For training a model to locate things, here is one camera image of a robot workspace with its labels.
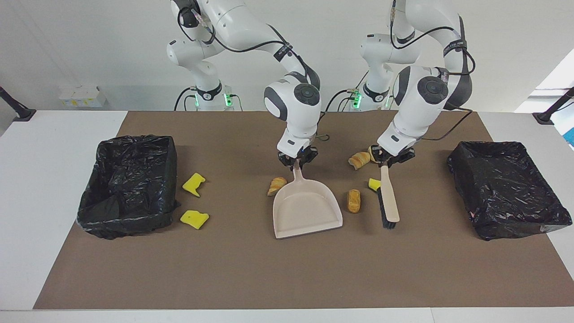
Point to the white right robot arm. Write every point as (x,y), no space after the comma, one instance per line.
(296,103)

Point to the brown oval bread roll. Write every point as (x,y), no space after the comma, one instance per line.
(354,200)

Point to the blue board edge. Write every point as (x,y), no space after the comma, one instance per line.
(570,137)

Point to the brown table mat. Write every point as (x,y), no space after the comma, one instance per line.
(287,269)

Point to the yellow sponge piece green back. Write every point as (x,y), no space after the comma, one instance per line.
(373,184)

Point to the beige hand brush black bristles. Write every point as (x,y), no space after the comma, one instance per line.
(389,197)

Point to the black camera stand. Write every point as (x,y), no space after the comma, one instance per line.
(18,110)
(551,110)

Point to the white cardboard box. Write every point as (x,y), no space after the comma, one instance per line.
(83,96)

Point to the pale lumpy bread piece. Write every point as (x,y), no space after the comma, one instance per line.
(370,151)

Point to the notched yellow sponge piece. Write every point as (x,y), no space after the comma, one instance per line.
(193,184)

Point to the yellow sponge piece dark dot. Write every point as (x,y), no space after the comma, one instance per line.
(194,219)

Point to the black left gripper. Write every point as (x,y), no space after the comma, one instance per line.
(399,157)

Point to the beige plastic dustpan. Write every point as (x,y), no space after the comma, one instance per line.
(305,211)

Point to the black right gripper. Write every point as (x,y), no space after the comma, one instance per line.
(309,154)

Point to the golden croissant piece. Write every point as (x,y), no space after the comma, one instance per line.
(276,185)
(359,160)

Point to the black bag lined bin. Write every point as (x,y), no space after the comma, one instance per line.
(125,188)

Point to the black bag bin pink mark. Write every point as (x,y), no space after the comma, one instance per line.
(506,193)

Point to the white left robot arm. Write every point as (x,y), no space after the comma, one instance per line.
(417,107)

